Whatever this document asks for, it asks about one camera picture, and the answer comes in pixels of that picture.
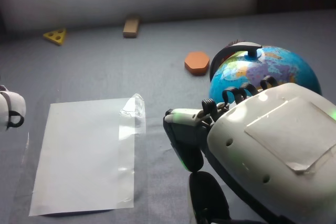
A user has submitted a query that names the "orange hexagon block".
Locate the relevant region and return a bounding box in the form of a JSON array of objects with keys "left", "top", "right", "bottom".
[{"left": 184, "top": 51, "right": 211, "bottom": 77}]

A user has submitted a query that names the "yellow triangle block with holes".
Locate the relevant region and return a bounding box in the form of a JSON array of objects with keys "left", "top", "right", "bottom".
[{"left": 43, "top": 27, "right": 67, "bottom": 46}]

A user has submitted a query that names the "white backdrop board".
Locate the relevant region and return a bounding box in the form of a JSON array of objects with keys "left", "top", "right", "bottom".
[{"left": 0, "top": 0, "right": 259, "bottom": 35}]

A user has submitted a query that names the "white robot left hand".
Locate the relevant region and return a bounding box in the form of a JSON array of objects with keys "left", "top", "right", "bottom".
[{"left": 0, "top": 84, "right": 26, "bottom": 132}]

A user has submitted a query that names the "white paper sheet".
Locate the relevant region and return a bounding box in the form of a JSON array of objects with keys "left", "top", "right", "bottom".
[{"left": 28, "top": 98, "right": 146, "bottom": 217}]

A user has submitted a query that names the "plain wooden rectangular block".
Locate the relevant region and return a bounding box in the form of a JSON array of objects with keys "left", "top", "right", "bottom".
[{"left": 122, "top": 15, "right": 141, "bottom": 38}]

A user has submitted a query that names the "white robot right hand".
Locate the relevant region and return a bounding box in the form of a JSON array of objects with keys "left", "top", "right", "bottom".
[{"left": 163, "top": 76, "right": 336, "bottom": 224}]

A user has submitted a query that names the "blue world globe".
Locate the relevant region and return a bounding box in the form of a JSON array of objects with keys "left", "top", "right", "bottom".
[{"left": 208, "top": 40, "right": 322, "bottom": 104}]

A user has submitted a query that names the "grey table cloth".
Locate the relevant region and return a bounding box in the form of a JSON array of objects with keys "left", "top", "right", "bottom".
[{"left": 0, "top": 8, "right": 336, "bottom": 224}]

